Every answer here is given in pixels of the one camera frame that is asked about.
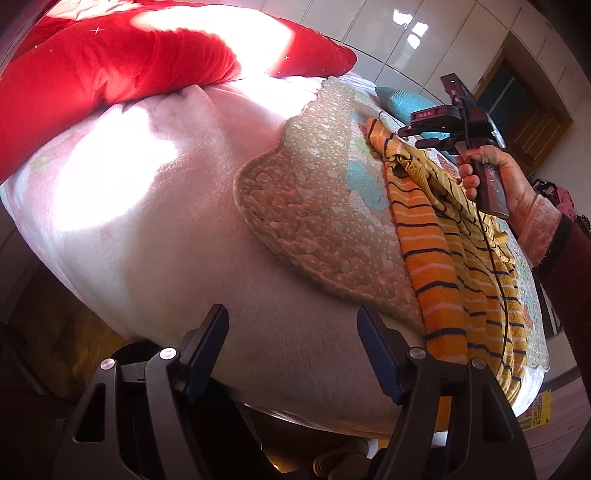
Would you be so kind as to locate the yellow printed box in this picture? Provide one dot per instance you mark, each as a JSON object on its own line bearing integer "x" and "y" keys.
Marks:
{"x": 535, "y": 413}

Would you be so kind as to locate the quilted printed mat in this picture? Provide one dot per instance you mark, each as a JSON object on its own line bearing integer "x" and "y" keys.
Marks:
{"x": 318, "y": 203}

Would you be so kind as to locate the brown wooden door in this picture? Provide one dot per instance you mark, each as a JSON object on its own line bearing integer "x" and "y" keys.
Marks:
{"x": 521, "y": 110}

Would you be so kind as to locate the teal pillow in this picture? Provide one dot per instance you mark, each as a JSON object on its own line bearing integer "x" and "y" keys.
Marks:
{"x": 406, "y": 102}

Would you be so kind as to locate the orange striped knit garment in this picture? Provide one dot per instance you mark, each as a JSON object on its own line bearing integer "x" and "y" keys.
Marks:
{"x": 443, "y": 258}

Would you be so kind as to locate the red quilt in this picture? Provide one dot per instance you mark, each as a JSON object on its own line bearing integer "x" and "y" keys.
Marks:
{"x": 115, "y": 69}

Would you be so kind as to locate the person's right hand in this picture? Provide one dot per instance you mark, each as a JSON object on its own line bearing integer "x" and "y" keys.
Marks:
{"x": 510, "y": 177}

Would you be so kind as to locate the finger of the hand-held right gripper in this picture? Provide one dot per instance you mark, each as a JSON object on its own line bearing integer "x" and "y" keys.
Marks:
{"x": 438, "y": 144}
{"x": 418, "y": 131}

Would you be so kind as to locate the white fleece blanket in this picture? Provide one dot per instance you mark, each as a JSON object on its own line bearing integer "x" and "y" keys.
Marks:
{"x": 152, "y": 221}

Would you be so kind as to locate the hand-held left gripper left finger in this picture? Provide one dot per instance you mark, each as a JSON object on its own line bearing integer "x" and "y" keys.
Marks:
{"x": 208, "y": 344}

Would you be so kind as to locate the pink bag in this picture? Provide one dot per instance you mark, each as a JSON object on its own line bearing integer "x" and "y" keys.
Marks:
{"x": 556, "y": 196}

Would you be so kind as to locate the white glossy wardrobe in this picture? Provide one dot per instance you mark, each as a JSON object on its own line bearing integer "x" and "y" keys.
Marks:
{"x": 434, "y": 32}

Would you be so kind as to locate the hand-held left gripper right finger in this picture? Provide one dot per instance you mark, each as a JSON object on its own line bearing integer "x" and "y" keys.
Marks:
{"x": 377, "y": 350}

